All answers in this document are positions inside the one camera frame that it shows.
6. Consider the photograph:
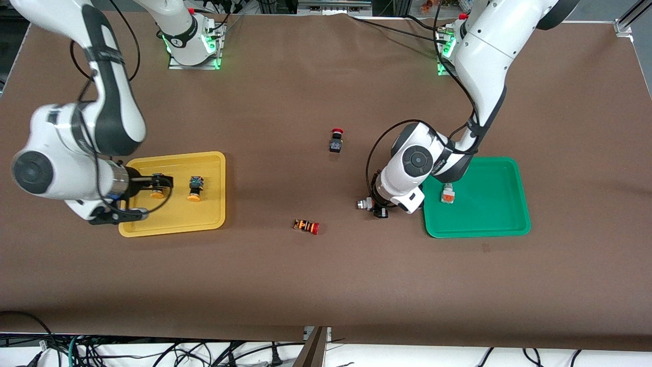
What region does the brown table cover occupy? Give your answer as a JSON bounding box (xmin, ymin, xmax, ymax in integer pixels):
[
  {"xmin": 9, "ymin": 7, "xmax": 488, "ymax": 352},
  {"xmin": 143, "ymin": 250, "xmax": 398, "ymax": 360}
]
[{"xmin": 0, "ymin": 11, "xmax": 652, "ymax": 352}]

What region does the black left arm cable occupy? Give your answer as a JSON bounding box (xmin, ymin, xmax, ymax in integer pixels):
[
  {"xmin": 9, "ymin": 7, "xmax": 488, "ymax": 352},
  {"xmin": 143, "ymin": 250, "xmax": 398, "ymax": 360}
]
[{"xmin": 365, "ymin": 0, "xmax": 490, "ymax": 204}]

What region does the green plastic tray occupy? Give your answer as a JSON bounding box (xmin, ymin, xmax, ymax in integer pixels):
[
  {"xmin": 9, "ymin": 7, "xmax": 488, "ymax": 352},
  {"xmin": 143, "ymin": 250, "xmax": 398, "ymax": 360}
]
[{"xmin": 419, "ymin": 157, "xmax": 532, "ymax": 239}]

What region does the yellow plastic tray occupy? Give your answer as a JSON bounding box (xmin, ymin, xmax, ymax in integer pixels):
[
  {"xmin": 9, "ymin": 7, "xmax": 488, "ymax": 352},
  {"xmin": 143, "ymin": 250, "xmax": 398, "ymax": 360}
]
[{"xmin": 118, "ymin": 151, "xmax": 227, "ymax": 238}]

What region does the aluminium frame bracket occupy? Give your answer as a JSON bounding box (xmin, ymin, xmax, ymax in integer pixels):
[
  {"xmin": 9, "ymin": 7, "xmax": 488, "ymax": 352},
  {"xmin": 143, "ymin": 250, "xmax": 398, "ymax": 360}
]
[{"xmin": 614, "ymin": 0, "xmax": 652, "ymax": 36}]

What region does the grey metal rail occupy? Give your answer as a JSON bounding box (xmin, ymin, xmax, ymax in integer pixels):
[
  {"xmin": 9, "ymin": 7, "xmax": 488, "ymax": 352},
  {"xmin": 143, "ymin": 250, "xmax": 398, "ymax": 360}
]
[{"xmin": 298, "ymin": 0, "xmax": 373, "ymax": 15}]

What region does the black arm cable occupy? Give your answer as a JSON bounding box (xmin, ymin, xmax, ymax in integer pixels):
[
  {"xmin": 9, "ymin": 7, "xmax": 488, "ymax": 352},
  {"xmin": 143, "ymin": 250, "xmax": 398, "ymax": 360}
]
[
  {"xmin": 365, "ymin": 0, "xmax": 490, "ymax": 204},
  {"xmin": 69, "ymin": 0, "xmax": 174, "ymax": 217}
]

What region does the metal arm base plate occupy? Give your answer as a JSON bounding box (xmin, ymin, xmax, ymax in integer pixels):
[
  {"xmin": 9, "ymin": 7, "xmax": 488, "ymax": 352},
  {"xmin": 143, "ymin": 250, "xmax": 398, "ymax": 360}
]
[
  {"xmin": 168, "ymin": 18, "xmax": 224, "ymax": 70},
  {"xmin": 436, "ymin": 25, "xmax": 461, "ymax": 77}
]

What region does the black cable on table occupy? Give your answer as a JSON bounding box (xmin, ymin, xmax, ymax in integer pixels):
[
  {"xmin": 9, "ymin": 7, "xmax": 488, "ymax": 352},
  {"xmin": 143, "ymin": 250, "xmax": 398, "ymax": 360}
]
[{"xmin": 348, "ymin": 14, "xmax": 445, "ymax": 41}]

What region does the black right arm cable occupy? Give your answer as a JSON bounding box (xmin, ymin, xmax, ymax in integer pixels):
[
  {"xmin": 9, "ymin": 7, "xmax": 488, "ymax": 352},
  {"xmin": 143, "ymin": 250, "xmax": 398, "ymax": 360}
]
[{"xmin": 69, "ymin": 0, "xmax": 174, "ymax": 217}]

